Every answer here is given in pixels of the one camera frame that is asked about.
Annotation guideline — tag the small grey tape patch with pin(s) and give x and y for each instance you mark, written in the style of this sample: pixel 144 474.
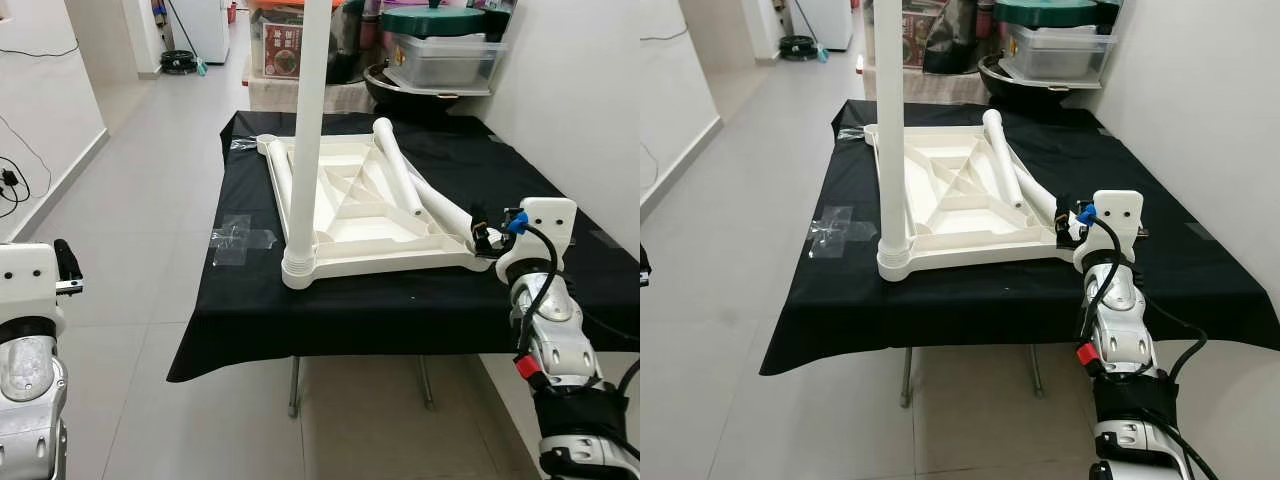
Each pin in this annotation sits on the small grey tape patch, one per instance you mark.
pixel 1200 230
pixel 605 239

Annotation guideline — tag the black round floor device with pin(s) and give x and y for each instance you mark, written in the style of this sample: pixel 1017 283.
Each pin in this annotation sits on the black round floor device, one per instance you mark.
pixel 799 48
pixel 180 63

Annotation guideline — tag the mop with teal head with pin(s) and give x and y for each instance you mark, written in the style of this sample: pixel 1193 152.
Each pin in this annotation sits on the mop with teal head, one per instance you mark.
pixel 822 55
pixel 202 68

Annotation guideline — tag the black bag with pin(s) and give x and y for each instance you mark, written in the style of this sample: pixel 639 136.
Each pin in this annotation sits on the black bag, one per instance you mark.
pixel 952 35
pixel 348 40

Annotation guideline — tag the green round lid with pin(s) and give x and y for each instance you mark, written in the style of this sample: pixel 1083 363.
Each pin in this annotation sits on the green round lid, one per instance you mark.
pixel 1045 12
pixel 432 22

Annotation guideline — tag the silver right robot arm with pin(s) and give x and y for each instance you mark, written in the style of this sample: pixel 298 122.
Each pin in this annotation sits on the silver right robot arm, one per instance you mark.
pixel 560 340
pixel 1125 330

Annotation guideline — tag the beige cloth covered bench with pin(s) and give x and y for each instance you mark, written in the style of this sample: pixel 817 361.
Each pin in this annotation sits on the beige cloth covered bench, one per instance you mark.
pixel 940 88
pixel 275 95

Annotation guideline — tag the clear plastic storage box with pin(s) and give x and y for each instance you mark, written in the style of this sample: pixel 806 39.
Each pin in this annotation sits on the clear plastic storage box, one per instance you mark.
pixel 1060 55
pixel 445 62

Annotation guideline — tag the white appliance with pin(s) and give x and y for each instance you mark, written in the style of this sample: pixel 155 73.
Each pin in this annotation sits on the white appliance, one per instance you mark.
pixel 830 20
pixel 205 25

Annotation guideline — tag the metal folding table leg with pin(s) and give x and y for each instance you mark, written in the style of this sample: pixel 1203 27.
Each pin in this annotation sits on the metal folding table leg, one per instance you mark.
pixel 906 375
pixel 425 380
pixel 1037 370
pixel 294 385

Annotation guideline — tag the black tablecloth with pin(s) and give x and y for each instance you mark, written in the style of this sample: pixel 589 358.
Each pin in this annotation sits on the black tablecloth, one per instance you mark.
pixel 250 320
pixel 850 310

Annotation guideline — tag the clear tape strip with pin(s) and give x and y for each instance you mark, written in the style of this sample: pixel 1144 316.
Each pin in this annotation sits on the clear tape strip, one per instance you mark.
pixel 246 144
pixel 851 134

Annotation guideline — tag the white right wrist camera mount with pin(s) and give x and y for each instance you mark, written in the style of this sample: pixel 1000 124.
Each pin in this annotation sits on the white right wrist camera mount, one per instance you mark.
pixel 545 225
pixel 1115 220

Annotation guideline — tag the black power adapter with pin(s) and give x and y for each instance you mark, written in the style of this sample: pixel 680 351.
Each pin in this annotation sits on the black power adapter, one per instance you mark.
pixel 11 178

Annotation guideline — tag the red printed box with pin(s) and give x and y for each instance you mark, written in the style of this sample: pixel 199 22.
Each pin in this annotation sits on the red printed box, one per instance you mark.
pixel 914 40
pixel 282 45

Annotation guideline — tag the cross-shaped clear tape patch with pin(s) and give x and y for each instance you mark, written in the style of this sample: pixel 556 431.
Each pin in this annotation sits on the cross-shaped clear tape patch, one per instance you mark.
pixel 838 232
pixel 240 240

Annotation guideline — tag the white plastic table leg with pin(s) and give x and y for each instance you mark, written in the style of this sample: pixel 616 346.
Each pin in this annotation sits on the white plastic table leg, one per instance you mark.
pixel 890 150
pixel 398 165
pixel 1003 160
pixel 279 180
pixel 445 210
pixel 1038 195
pixel 305 150

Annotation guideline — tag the white plastic children table top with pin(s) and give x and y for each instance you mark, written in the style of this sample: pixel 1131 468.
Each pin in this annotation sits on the white plastic children table top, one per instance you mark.
pixel 400 255
pixel 990 245

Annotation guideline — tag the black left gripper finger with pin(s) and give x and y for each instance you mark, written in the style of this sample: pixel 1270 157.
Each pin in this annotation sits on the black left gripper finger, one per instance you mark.
pixel 68 260

